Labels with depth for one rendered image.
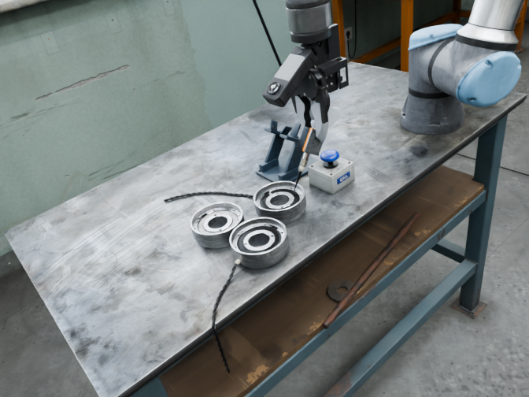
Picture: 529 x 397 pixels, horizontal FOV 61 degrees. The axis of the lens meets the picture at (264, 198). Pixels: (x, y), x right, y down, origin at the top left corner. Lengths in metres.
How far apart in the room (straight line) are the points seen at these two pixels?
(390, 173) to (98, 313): 0.65
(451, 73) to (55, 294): 0.88
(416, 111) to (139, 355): 0.82
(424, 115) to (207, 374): 0.76
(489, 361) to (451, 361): 0.11
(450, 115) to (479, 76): 0.21
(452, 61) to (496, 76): 0.09
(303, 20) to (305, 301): 0.61
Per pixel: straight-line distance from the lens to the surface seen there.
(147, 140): 2.56
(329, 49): 0.86
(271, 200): 0.92
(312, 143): 0.90
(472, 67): 0.99
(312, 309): 1.06
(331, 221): 0.89
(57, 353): 2.03
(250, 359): 1.00
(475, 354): 1.70
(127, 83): 2.45
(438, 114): 1.16
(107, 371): 0.76
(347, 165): 0.97
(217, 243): 0.86
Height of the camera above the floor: 1.35
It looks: 34 degrees down
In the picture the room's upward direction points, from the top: 11 degrees counter-clockwise
